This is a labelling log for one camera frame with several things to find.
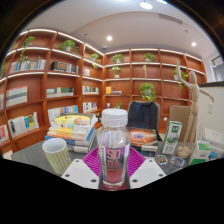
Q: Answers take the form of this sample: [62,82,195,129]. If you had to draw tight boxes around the clear bottle with red label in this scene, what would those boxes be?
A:
[96,108,132,191]

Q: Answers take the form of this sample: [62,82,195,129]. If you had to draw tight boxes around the tan chair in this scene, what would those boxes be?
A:
[168,105,194,143]

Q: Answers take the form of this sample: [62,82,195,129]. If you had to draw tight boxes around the grey curtain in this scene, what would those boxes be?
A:
[213,63,224,83]

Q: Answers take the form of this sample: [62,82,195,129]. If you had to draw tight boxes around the dark blue chair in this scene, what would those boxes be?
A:
[126,100,162,141]

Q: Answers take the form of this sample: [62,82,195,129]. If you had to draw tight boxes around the pale green striped cup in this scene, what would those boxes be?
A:
[41,137,72,176]

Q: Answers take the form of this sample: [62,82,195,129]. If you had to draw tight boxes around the dark book stack, orange cover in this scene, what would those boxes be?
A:
[128,126,159,157]

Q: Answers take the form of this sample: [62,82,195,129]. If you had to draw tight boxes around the small round sticker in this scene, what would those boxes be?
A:
[154,154,168,166]

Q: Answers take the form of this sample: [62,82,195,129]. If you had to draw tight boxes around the colourful book stack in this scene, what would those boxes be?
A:
[44,112,100,154]

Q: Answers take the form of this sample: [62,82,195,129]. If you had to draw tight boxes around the tall green white carton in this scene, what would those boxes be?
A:
[161,120,183,155]

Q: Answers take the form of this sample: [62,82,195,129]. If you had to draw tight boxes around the blue round sticker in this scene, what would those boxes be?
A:
[169,156,185,168]

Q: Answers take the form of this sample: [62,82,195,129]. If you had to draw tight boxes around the wooden artist mannequin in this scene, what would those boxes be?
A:
[175,60,216,159]

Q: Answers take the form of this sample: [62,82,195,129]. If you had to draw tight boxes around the wooden bookshelf unit with plants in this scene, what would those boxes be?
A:
[0,28,208,158]

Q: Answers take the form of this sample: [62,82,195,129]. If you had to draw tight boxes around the ceiling air vent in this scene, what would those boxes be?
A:
[158,13,184,25]

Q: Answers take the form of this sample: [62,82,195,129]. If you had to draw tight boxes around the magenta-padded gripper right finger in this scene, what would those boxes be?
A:
[127,147,167,190]

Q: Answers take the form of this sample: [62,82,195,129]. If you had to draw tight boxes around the white ceiling lights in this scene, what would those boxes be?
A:
[103,0,198,48]

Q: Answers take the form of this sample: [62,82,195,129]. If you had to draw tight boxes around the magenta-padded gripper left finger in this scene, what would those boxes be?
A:
[61,147,103,190]

